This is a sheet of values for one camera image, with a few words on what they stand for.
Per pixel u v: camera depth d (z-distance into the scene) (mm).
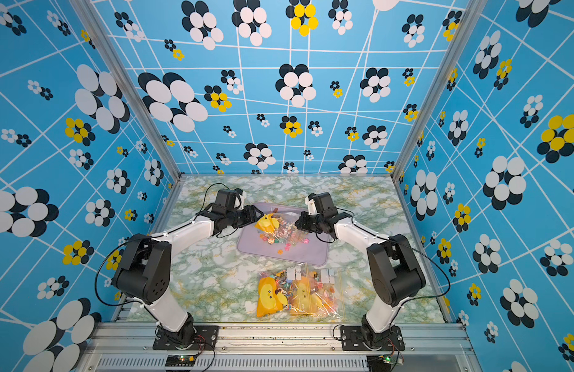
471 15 688
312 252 938
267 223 912
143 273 468
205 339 728
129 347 739
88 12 691
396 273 463
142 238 500
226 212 737
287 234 968
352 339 726
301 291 806
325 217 722
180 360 722
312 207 844
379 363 707
